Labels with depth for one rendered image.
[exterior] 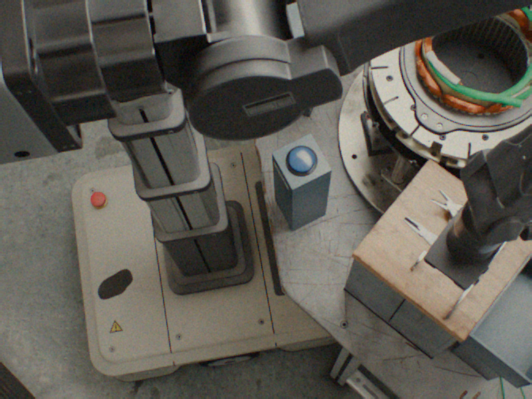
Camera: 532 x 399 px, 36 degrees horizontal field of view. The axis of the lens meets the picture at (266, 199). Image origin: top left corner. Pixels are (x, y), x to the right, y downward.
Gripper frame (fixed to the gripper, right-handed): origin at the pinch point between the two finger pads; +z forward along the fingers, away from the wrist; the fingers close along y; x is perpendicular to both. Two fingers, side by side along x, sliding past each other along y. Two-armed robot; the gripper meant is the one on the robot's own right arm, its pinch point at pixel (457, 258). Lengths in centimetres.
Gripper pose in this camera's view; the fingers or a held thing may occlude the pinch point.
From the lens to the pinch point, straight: 111.1
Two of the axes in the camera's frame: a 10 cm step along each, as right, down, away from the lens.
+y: 6.3, -7.5, 2.0
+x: -7.8, -5.9, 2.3
